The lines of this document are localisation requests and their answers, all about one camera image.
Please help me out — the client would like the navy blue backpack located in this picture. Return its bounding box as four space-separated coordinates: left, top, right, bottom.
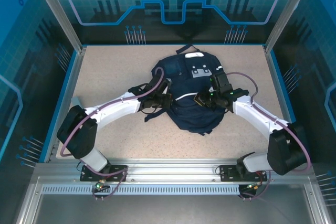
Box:
144 45 227 136

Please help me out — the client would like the blue table edge strip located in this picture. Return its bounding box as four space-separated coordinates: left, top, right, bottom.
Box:
269 50 301 125
38 50 79 163

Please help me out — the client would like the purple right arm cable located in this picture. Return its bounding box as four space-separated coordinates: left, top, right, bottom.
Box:
225 71 312 174

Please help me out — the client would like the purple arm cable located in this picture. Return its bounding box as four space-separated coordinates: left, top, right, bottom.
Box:
225 71 312 174
60 67 165 156

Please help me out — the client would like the aluminium table side rail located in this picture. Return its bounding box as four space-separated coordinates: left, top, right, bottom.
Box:
263 46 297 125
49 47 87 162

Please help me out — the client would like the wide aluminium rail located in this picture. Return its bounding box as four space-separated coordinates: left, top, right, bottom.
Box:
34 157 316 183

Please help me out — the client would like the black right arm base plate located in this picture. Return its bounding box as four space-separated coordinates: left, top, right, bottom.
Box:
218 165 268 183

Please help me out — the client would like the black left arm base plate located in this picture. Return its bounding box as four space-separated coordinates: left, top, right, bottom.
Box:
80 165 129 183

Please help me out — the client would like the slotted white cable duct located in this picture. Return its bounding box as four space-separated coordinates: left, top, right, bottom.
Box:
41 185 241 196

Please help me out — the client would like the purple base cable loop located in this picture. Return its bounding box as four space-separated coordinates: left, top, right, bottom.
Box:
237 171 272 201
90 167 130 201

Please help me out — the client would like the aluminium frame post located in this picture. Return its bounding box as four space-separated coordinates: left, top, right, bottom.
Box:
28 0 87 53
263 0 309 54

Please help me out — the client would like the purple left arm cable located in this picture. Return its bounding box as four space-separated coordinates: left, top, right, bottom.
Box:
60 67 165 156

